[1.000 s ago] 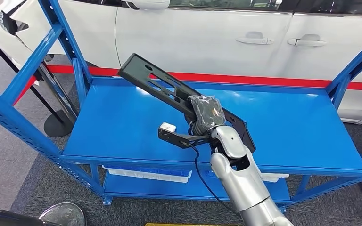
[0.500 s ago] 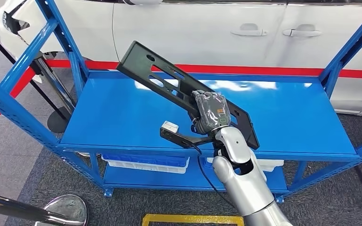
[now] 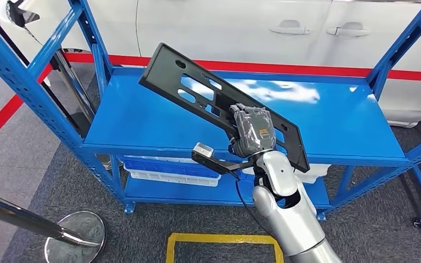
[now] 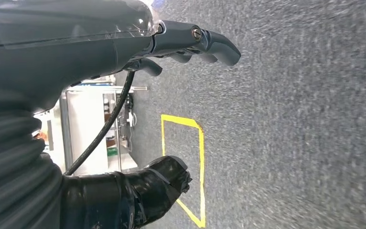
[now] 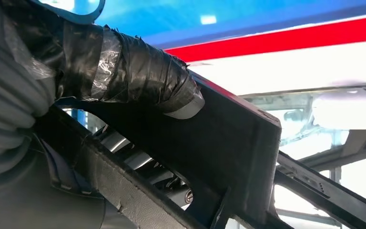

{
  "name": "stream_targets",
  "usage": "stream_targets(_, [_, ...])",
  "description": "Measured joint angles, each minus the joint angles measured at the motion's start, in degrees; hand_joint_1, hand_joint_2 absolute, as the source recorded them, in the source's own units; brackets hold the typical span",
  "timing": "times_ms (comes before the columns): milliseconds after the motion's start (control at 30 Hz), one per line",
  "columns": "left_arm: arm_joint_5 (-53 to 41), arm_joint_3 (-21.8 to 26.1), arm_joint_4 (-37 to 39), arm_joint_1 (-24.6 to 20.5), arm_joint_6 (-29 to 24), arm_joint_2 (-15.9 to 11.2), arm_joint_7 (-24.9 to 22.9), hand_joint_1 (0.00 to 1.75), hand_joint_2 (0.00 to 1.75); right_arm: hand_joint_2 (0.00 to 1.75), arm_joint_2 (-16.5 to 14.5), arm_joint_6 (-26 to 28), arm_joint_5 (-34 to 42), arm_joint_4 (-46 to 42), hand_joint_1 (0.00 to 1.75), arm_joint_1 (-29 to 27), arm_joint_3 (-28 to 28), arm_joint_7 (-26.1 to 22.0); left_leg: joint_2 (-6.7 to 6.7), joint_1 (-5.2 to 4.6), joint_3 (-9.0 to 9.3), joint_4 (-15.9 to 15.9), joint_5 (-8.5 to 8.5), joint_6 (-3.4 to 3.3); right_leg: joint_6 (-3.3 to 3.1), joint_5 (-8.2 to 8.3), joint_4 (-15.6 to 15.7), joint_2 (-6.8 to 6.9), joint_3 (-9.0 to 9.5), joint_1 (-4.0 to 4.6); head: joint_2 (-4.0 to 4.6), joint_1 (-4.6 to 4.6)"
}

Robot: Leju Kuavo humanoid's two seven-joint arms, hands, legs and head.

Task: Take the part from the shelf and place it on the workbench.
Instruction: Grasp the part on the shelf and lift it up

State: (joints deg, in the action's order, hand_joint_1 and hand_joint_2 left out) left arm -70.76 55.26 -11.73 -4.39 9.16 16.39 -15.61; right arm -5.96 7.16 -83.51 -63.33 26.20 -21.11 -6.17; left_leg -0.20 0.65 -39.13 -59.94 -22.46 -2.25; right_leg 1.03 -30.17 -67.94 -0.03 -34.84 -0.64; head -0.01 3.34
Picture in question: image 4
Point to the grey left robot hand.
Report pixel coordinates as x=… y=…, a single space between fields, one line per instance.
x=60 y=47

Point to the white power strip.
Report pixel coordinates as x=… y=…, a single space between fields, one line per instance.
x=130 y=119

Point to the yellow floor tape square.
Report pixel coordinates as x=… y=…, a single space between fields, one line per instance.
x=201 y=164

